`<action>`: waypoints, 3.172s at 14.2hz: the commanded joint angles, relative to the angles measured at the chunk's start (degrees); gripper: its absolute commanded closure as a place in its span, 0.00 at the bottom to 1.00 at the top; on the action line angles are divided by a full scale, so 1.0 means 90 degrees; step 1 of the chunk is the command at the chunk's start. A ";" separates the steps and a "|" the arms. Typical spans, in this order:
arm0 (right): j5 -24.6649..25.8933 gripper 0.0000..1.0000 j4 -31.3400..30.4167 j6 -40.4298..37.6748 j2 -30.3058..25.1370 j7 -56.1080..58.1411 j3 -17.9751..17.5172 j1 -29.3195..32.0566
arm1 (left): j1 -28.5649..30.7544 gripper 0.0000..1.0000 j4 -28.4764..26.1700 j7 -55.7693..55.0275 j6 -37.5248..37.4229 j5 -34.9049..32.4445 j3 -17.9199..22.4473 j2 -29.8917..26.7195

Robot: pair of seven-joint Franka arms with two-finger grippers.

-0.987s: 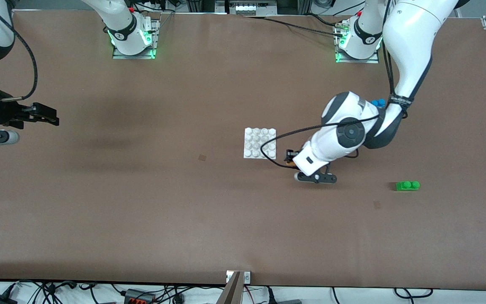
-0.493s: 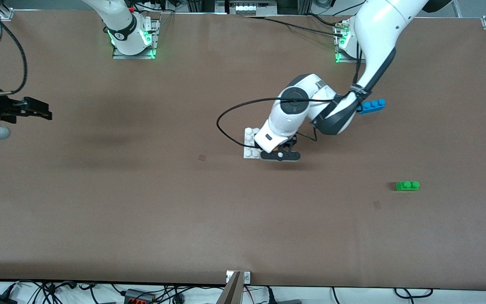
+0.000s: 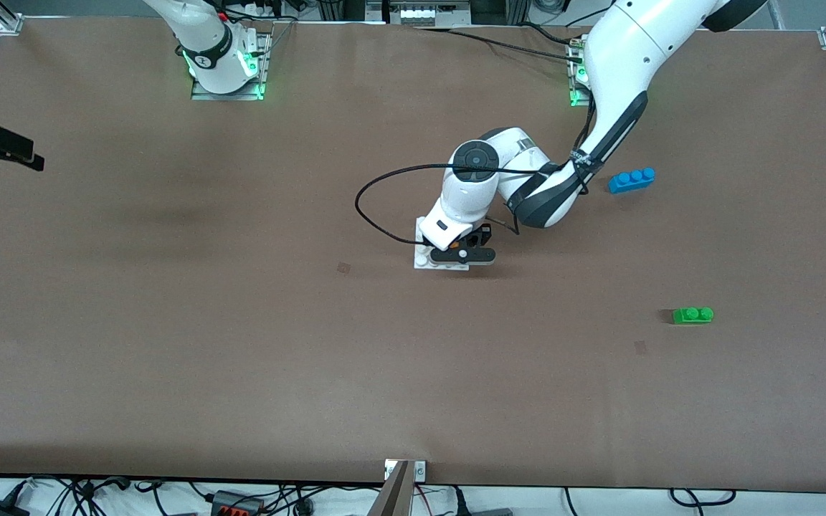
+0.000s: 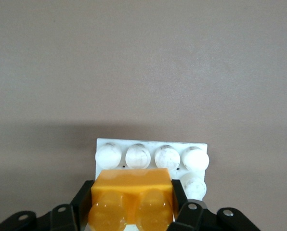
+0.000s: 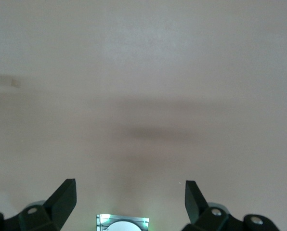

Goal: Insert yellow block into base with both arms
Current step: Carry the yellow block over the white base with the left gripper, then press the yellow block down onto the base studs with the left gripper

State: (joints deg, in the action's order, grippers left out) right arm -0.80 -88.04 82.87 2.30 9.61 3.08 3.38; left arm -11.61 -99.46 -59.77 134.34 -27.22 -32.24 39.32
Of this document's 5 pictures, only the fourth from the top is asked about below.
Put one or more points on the white studded base plate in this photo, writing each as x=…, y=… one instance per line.
x=138, y=156

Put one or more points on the yellow two-stud toy block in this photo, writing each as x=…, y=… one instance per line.
x=131, y=192

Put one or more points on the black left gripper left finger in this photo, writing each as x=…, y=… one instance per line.
x=66, y=219

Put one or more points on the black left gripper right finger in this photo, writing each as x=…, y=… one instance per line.
x=194, y=216

